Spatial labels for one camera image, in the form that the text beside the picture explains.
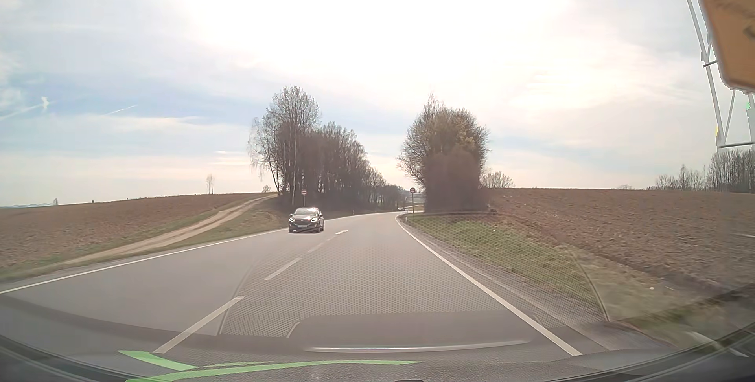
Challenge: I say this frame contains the row of bare trees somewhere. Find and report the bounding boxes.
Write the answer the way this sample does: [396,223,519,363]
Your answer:
[248,85,408,211]

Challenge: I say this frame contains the large bushy tree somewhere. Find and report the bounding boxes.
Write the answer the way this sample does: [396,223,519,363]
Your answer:
[398,94,490,214]

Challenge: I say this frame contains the dark grey car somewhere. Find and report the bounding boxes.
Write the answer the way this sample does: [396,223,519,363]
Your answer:
[288,207,326,234]

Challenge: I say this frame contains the grey asphalt road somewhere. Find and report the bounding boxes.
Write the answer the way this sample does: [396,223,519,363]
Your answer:
[0,211,597,359]

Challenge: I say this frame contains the bare tree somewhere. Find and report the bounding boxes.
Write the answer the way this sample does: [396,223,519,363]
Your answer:
[481,170,515,189]

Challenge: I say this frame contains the grass verge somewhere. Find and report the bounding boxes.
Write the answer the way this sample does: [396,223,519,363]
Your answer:
[401,213,755,347]
[0,196,366,283]

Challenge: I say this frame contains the road markings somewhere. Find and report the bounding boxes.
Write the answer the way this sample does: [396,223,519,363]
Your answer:
[0,212,584,357]

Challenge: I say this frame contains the car's own bonnet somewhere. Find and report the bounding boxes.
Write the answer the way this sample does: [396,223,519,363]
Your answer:
[0,310,755,382]

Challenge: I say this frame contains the dirt track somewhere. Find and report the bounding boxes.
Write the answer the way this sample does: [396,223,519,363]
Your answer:
[53,194,278,268]

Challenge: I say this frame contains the brown ploughed field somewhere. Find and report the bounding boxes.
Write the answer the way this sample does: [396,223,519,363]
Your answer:
[0,192,266,271]
[484,186,755,294]

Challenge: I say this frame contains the wood of bare trees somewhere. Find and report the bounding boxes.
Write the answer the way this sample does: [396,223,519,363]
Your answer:
[649,147,755,193]

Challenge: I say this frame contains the guard rail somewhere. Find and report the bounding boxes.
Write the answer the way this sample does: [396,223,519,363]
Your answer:
[399,210,497,218]

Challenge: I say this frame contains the large road sign on frame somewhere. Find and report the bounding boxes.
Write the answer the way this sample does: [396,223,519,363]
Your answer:
[679,0,755,153]

